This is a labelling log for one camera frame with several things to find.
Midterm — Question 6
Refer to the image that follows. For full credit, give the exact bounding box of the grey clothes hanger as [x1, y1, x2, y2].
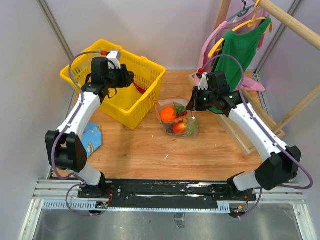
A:
[226, 0, 252, 22]

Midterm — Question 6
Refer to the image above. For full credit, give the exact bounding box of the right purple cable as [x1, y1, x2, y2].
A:
[197, 54, 314, 220]

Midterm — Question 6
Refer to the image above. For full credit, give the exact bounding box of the red lychee with leaves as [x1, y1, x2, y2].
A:
[173, 103, 187, 121]

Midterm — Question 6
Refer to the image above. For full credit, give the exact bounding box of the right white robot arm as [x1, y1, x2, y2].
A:
[186, 71, 301, 200]

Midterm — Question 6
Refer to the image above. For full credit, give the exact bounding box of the clear zip top bag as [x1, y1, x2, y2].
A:
[154, 97, 199, 137]

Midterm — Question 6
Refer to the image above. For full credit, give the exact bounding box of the blue tissue box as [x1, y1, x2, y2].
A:
[81, 122, 103, 158]

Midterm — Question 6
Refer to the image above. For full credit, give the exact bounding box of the orange persimmon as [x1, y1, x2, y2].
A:
[160, 106, 175, 123]

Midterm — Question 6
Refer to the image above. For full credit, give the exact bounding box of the wooden clothes rack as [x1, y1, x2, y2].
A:
[187, 0, 320, 158]

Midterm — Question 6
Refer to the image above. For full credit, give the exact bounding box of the green cabbage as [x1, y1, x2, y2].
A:
[186, 120, 199, 136]

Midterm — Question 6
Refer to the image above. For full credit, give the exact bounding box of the red chili pepper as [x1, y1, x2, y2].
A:
[133, 82, 146, 95]

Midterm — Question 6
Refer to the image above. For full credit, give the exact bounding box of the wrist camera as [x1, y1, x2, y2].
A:
[106, 50, 121, 69]
[198, 72, 209, 90]

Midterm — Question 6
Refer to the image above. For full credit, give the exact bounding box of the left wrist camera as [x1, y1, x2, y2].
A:
[106, 50, 121, 69]

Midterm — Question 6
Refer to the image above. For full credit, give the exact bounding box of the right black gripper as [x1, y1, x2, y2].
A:
[186, 86, 217, 112]

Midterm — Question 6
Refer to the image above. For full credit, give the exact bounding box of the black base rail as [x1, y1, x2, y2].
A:
[78, 179, 257, 211]

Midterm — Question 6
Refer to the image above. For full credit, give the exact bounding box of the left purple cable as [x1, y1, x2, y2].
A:
[51, 51, 105, 217]

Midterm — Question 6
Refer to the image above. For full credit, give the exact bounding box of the purple cable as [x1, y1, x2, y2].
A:
[51, 51, 105, 217]
[197, 54, 314, 220]

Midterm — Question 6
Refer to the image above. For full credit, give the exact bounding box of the purple grape bunch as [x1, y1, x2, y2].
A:
[163, 122, 175, 134]

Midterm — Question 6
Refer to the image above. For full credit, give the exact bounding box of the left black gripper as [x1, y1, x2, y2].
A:
[104, 64, 135, 89]

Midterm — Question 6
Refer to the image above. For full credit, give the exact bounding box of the yellow clothes hanger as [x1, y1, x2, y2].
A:
[207, 0, 266, 58]

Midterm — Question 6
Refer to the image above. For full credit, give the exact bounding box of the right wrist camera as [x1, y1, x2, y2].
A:
[198, 72, 209, 90]

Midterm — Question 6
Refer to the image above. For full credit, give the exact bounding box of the green tank top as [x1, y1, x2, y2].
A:
[209, 16, 273, 115]

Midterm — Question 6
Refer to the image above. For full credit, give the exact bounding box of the dark mangosteen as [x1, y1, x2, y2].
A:
[128, 71, 135, 79]

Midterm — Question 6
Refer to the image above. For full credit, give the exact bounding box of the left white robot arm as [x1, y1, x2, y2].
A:
[45, 51, 134, 198]

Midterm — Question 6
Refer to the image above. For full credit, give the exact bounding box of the yellow plastic basket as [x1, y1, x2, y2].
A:
[58, 39, 166, 135]

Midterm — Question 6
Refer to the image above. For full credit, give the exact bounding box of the pink shirt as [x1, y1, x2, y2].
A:
[194, 4, 271, 94]

